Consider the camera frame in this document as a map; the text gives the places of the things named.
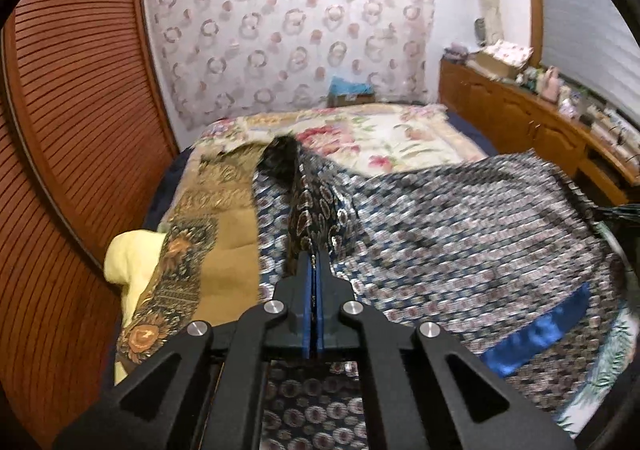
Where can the blue cloth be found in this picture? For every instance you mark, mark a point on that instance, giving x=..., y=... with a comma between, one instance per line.
x=350, y=86

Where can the small brown box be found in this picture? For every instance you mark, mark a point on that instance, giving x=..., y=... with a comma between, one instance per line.
x=350, y=100

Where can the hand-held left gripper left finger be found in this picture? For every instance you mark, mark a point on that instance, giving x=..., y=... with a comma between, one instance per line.
x=306, y=325

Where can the grey window blind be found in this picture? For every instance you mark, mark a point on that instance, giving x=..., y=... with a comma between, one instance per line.
x=585, y=20

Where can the tissue pack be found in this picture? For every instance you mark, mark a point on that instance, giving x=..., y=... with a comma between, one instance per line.
x=569, y=107

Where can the yellow cloth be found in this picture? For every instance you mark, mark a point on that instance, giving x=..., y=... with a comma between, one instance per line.
x=132, y=255

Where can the circle-patterned satin shirt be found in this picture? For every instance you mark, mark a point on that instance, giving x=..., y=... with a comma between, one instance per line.
x=450, y=230

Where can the cardboard box with floral cloth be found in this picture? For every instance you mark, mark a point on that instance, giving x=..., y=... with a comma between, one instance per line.
x=510, y=52

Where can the wooden slatted wardrobe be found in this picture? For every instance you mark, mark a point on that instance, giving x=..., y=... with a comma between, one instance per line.
x=75, y=105

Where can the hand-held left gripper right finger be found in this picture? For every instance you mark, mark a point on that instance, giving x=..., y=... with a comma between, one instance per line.
x=320, y=330

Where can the wooden sideboard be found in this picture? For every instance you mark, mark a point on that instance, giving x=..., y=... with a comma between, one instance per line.
x=520, y=115

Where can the brown patterned blanket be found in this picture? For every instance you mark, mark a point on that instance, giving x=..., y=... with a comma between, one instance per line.
x=220, y=230

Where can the floral blanket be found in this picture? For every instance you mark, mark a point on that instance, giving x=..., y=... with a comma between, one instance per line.
x=375, y=140

